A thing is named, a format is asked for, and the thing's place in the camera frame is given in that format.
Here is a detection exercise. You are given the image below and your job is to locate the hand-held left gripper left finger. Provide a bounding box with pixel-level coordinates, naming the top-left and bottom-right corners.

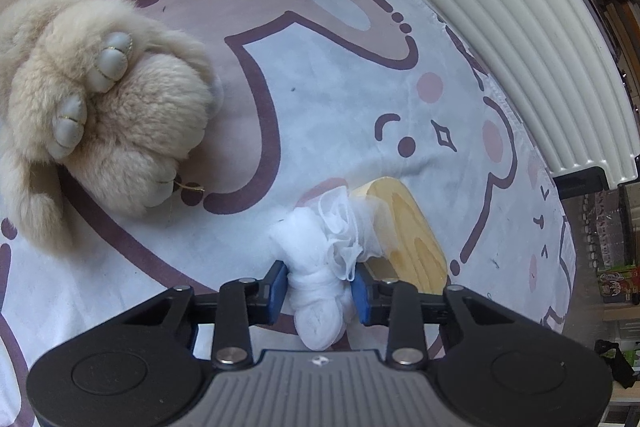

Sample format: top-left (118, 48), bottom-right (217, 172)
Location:
top-left (107, 261), bottom-right (288, 369)

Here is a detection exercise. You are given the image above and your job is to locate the light wooden block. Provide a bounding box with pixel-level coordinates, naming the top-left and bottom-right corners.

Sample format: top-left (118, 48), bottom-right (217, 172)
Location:
top-left (350, 176), bottom-right (448, 295)

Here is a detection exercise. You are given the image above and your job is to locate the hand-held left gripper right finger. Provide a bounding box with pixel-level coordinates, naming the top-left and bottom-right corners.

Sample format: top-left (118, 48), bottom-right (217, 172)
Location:
top-left (352, 268), bottom-right (546, 368)

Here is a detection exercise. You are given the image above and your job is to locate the beige plush toy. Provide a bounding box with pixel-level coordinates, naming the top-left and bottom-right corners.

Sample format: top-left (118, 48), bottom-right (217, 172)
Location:
top-left (0, 0), bottom-right (221, 253)

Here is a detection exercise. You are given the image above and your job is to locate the printed bear blanket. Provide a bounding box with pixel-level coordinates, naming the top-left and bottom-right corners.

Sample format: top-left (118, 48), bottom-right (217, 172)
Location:
top-left (0, 0), bottom-right (578, 427)

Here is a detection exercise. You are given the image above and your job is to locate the white gauze bundle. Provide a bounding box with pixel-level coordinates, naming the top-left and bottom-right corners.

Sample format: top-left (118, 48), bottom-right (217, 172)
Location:
top-left (267, 187), bottom-right (396, 350)

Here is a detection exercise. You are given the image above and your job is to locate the white ribbed suitcase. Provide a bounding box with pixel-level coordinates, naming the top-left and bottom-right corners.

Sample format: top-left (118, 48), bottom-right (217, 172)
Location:
top-left (367, 0), bottom-right (640, 200)

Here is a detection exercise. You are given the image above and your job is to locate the red green carton box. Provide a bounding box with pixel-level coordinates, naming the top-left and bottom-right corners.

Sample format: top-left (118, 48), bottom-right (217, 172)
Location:
top-left (597, 264), bottom-right (640, 305)

